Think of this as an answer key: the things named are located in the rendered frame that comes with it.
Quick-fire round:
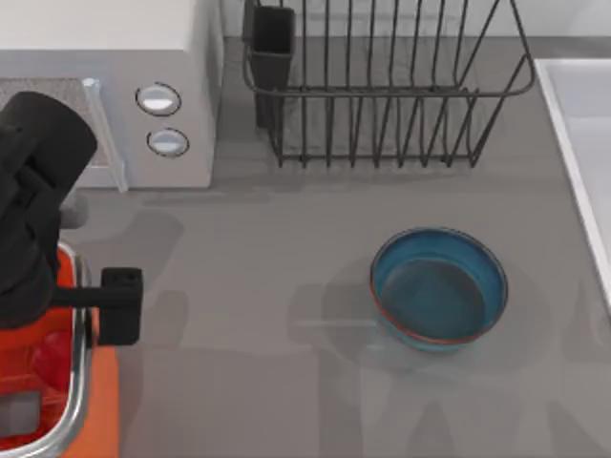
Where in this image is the pale microwave oven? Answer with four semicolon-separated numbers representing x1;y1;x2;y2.
0;0;224;193

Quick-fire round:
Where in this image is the dark wire dish rack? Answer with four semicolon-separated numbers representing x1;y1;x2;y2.
241;0;537;170

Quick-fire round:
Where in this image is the red object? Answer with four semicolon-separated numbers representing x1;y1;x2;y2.
27;328;74;393

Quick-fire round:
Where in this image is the microwave oven door handle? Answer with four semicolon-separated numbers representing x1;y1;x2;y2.
80;77;130;194

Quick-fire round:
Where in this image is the small round microwave knob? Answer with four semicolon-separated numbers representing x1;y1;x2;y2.
145;127;191;157

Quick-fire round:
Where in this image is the blue bowl with red rim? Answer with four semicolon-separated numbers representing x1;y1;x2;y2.
369;227;510;355

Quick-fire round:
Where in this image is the black utensil holder cup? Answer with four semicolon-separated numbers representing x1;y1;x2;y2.
242;0;297;129

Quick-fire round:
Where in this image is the large round microwave knob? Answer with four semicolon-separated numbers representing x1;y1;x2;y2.
135;81;182;117

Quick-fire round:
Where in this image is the orange box with metal rim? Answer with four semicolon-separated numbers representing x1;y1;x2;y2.
0;241;121;458

